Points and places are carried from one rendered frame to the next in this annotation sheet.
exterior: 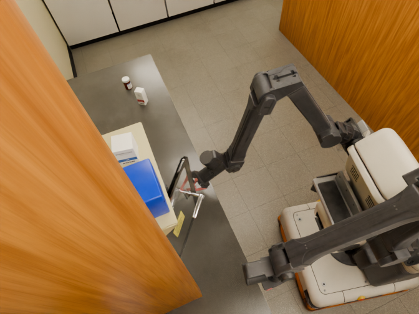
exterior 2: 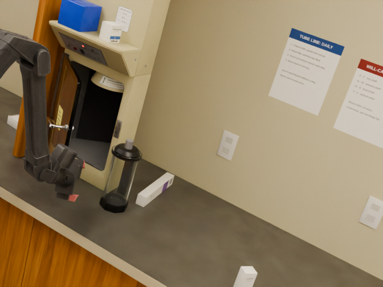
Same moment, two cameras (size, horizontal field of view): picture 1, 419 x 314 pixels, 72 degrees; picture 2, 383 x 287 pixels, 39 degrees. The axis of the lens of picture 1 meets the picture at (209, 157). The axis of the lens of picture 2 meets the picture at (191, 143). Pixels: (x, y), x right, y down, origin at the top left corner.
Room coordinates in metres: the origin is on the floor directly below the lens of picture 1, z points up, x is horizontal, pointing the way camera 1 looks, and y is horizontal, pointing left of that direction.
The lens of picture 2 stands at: (1.86, -0.97, 1.93)
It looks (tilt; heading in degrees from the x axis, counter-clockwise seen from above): 21 degrees down; 129
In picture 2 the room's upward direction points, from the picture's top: 17 degrees clockwise
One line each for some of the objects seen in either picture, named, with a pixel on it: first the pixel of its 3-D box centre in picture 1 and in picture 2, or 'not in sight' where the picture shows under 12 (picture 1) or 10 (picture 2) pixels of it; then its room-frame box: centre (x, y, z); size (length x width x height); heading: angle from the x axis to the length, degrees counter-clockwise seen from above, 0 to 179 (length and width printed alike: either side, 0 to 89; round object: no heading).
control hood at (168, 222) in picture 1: (140, 184); (92, 48); (0.36, 0.19, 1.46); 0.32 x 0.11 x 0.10; 17
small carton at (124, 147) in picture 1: (125, 149); (110, 32); (0.42, 0.20, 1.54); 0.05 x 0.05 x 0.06; 7
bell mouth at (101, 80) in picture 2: not in sight; (115, 77); (0.33, 0.34, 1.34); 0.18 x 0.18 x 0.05
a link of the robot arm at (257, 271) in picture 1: (266, 268); not in sight; (0.14, -0.12, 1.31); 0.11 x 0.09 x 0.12; 96
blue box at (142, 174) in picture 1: (138, 194); (80, 15); (0.28, 0.16, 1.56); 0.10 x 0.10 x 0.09; 17
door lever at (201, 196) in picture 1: (193, 204); (55, 123); (0.40, 0.07, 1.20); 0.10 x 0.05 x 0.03; 157
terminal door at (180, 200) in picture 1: (178, 222); (60, 117); (0.34, 0.13, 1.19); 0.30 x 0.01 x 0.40; 157
